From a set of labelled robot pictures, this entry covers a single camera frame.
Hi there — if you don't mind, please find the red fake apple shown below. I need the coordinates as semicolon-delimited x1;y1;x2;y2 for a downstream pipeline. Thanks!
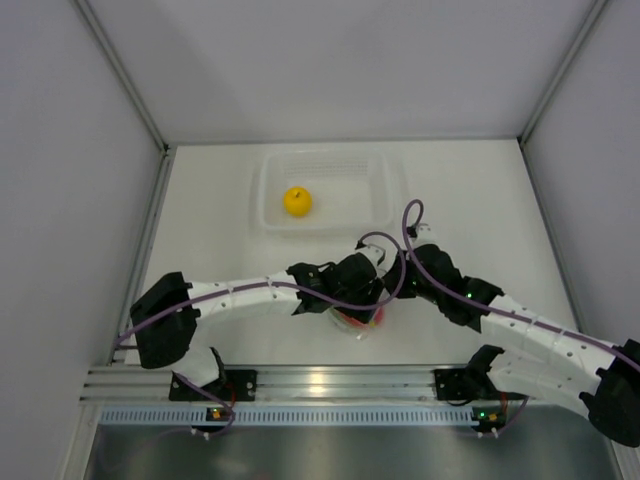
347;308;384;330

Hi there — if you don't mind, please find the clear zip top bag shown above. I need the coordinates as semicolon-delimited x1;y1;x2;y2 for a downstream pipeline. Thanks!
328;278;389;340

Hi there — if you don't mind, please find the yellow fake apple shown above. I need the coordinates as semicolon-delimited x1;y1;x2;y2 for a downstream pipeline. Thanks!
283;186;313;218

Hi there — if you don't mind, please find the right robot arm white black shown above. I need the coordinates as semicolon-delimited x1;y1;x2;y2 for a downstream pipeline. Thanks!
383;243;639;448

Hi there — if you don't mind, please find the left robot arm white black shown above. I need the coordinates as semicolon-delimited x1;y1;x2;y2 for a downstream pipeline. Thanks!
130;246;385;400

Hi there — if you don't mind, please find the white perforated plastic basket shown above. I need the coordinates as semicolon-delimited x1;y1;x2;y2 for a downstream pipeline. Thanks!
256;149;395;234

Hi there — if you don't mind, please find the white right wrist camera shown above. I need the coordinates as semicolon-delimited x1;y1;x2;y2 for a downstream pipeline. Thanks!
406;223;438;249

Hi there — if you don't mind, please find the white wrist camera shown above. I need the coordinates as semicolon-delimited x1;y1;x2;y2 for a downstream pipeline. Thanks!
355;241;386;267
406;223;438;249

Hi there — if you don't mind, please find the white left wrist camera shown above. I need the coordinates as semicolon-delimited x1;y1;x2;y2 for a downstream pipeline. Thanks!
355;241;386;267

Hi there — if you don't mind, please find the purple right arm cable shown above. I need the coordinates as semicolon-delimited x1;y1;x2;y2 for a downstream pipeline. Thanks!
399;199;640;376

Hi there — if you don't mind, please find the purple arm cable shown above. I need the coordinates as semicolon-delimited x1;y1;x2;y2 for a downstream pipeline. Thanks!
114;230;407;426
399;199;640;376

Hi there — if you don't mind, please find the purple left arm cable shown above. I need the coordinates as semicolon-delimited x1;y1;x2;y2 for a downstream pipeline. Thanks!
114;230;407;426

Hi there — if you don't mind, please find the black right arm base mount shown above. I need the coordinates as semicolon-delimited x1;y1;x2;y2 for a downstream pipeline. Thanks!
434;368;486;406

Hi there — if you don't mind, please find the white slotted cable duct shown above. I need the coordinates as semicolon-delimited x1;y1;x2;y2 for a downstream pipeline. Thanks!
99;405;480;428

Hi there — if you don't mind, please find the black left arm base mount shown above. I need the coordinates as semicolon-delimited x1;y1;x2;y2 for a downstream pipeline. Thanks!
168;369;257;403

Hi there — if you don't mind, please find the aluminium mounting rail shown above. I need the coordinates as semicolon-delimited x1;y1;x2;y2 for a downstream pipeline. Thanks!
80;364;448;404

